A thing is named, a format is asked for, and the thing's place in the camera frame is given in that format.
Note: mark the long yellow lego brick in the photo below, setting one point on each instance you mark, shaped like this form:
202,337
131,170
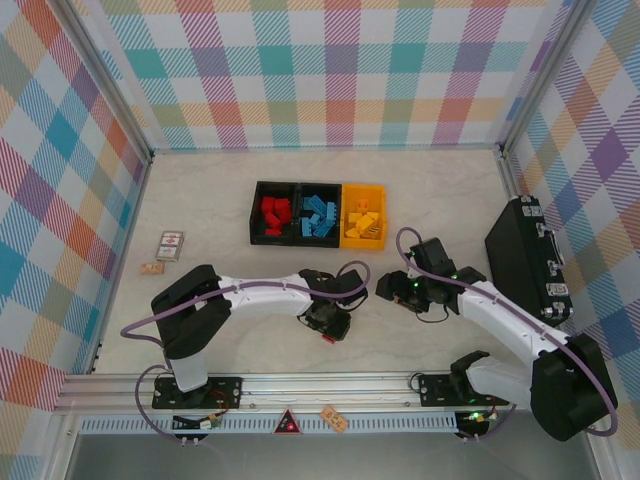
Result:
374,231

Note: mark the small blue lego brick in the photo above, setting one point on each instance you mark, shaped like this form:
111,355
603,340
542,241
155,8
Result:
307,231

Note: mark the long blue lego brick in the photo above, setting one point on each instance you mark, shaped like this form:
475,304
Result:
310,220
328,214
313,203

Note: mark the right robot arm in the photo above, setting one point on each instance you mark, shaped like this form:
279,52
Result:
500,317

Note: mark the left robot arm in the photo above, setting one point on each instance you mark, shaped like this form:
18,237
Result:
265,297

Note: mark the yellow plastic bin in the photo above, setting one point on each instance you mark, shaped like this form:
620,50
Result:
362,244

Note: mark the black plastic bin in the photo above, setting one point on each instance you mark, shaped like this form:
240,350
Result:
320,242
272,241

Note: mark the orange paper tag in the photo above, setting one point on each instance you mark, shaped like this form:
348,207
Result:
333,418

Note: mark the black hard case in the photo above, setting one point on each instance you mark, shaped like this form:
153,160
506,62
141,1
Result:
515,245

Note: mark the red warning triangle sticker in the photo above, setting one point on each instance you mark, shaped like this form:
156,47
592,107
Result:
287,424

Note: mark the slotted metal strip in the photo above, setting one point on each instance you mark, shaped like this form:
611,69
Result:
250,425

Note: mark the grey metal panel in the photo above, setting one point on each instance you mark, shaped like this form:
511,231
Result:
325,457

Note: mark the playing card box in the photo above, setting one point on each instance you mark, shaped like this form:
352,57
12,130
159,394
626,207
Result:
170,245

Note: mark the small wooden tag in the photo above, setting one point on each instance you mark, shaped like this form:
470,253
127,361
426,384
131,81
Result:
151,268

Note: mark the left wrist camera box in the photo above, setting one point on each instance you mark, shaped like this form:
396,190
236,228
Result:
352,282

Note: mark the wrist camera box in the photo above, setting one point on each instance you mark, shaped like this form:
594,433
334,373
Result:
352,282
432,255

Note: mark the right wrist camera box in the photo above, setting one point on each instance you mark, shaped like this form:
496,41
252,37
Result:
432,255

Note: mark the aluminium front rail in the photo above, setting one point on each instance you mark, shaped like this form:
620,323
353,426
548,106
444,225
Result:
325,387

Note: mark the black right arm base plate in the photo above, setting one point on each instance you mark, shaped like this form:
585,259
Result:
435,390

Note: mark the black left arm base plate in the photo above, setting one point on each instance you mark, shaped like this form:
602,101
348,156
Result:
225,392

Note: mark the aluminium back rail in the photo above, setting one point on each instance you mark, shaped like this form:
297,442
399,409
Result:
325,148

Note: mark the aluminium frame post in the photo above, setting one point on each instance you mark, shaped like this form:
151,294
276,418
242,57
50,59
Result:
112,80
545,75

